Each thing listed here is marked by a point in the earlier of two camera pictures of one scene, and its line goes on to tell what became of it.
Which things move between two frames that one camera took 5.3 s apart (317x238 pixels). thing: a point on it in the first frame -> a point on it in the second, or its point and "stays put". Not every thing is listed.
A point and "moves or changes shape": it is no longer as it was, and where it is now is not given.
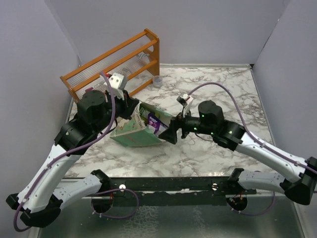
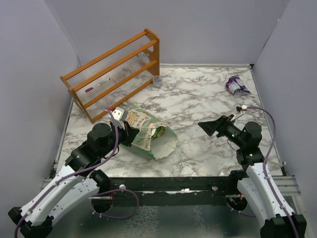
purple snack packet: (155, 125) -> (233, 85)
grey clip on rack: (139, 56) stays put
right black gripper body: (189, 124) -> (230, 130)
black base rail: (173, 192) stays put
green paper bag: (134, 132) moves or changes shape
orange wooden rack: (137, 58) stays put
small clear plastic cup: (157, 81) stays put
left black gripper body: (122, 107) -> (124, 135)
